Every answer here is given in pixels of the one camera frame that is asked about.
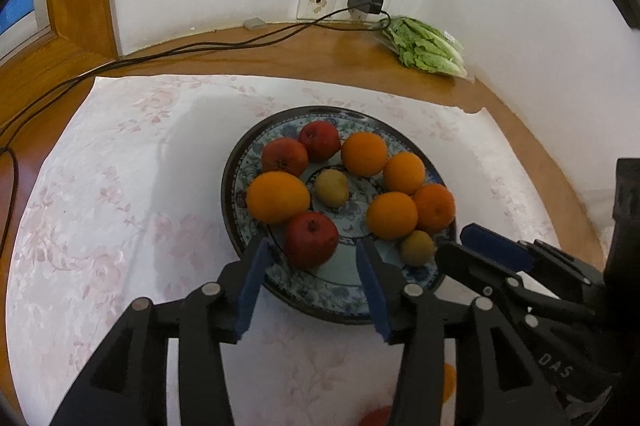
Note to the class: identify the blue patterned porcelain plate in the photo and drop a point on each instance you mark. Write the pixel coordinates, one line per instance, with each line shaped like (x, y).
(345, 278)

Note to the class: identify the red apple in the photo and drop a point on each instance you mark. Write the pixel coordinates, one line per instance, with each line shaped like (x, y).
(285, 158)
(311, 240)
(376, 417)
(319, 140)

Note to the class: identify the bagged green lettuce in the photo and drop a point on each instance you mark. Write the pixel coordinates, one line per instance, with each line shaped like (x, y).
(425, 49)

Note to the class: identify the white floral table cover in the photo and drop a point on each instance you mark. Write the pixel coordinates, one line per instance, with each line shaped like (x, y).
(125, 206)

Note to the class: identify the orange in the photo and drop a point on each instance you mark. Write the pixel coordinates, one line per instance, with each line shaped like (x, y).
(365, 154)
(277, 201)
(449, 381)
(404, 172)
(436, 207)
(392, 215)

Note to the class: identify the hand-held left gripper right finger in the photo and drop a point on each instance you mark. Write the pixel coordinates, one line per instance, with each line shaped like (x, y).
(372, 296)

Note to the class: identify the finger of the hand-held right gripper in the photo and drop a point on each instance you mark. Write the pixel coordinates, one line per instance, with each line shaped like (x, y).
(495, 246)
(470, 268)

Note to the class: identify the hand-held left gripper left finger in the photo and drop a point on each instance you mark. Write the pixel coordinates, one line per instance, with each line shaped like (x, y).
(252, 291)

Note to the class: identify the small grey block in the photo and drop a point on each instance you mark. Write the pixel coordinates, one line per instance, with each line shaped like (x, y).
(255, 23)

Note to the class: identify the black plug-in charger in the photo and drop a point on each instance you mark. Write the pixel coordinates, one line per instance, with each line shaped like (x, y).
(365, 1)

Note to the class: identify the brown kiwi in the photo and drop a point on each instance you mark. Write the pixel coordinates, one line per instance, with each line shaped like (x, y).
(417, 248)
(331, 187)

